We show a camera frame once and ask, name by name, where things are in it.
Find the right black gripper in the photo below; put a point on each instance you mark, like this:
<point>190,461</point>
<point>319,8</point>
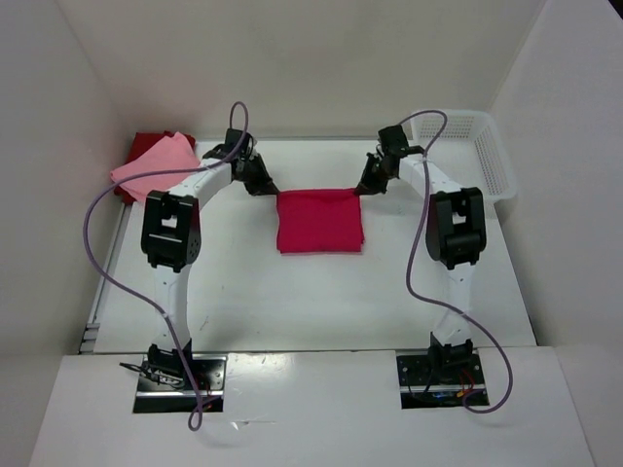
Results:
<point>368,185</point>

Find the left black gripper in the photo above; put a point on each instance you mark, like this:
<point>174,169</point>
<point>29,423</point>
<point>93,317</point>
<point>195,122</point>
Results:
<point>264,184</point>

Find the magenta t shirt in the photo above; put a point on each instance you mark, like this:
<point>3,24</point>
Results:
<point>319,221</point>

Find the light pink t shirt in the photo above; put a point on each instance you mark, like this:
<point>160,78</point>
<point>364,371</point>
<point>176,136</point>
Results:
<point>156,165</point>

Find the dark red t shirt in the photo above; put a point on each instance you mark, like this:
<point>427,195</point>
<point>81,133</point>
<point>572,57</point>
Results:
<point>141,146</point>

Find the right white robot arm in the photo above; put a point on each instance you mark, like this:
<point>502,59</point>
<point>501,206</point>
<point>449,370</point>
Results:
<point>454,228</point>

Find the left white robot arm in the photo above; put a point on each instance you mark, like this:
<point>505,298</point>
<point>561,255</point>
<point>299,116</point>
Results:
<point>171,239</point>

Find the white plastic basket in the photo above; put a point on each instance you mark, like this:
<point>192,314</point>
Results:
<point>465,147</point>

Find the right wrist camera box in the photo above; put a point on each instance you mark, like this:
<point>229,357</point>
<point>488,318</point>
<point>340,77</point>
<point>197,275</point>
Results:
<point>394,142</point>

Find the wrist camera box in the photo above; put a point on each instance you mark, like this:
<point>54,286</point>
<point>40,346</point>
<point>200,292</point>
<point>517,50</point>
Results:
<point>238,144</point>
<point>394,142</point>

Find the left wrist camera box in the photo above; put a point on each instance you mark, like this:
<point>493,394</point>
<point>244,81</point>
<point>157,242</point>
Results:
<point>238,144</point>

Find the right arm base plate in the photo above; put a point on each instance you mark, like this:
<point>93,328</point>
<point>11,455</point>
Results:
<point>422,387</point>

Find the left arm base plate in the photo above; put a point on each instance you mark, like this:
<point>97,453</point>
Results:
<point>157,392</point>

